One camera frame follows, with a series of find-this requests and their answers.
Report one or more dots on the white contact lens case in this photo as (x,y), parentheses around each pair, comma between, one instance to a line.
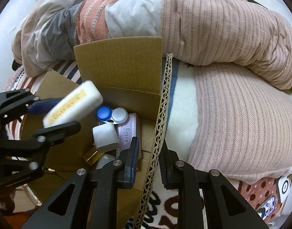
(116,116)

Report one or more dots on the gold bar box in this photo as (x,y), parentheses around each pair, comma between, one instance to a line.
(91,156)

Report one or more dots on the pink grey rolled duvet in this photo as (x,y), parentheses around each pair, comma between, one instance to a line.
(198,32)

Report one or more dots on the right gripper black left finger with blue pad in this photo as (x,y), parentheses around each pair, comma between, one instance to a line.
(89,199)

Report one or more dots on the white cube charger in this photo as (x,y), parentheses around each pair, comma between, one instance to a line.
(105,137)

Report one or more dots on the white yellow-label box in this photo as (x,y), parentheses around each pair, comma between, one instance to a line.
(75,106)

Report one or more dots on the pink ribbed pillow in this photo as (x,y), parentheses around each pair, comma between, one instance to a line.
(244,125)

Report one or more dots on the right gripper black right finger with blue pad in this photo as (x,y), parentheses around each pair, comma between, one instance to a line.
(206,199)

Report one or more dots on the brown cardboard box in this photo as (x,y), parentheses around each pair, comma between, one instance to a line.
(128,72)

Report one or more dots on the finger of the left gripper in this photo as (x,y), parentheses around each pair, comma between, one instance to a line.
(16,103)
(52,135)

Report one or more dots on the smartphone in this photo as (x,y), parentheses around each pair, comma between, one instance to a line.
(266,208)

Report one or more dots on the purple enjoy traveling box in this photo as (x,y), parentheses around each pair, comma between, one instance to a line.
(126,131)

